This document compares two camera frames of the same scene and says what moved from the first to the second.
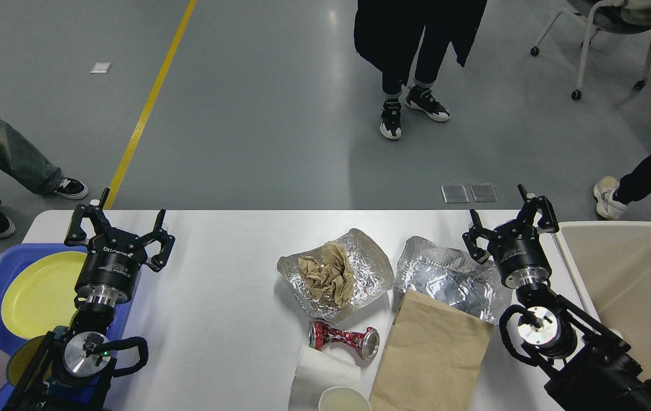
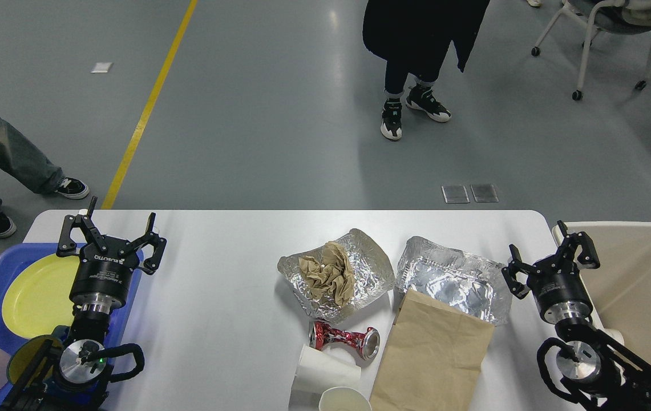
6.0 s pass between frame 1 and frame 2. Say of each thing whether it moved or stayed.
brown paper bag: stayed
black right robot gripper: moved
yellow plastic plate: stayed
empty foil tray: stayed
